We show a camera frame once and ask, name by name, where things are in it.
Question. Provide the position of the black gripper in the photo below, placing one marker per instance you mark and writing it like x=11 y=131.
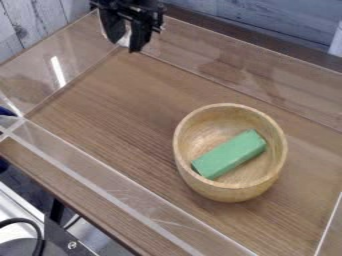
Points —
x=145 y=14

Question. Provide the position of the green rectangular block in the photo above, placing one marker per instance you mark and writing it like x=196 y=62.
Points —
x=230 y=154

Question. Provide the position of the brown wooden bowl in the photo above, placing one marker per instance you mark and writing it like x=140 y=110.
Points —
x=209 y=126

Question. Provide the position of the clear acrylic corner bracket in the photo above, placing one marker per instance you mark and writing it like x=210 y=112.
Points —
x=125 y=36

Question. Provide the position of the clear acrylic front wall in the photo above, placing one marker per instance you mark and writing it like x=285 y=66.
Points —
x=103 y=156

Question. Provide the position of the black metal bracket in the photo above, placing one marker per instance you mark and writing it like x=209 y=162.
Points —
x=61 y=243

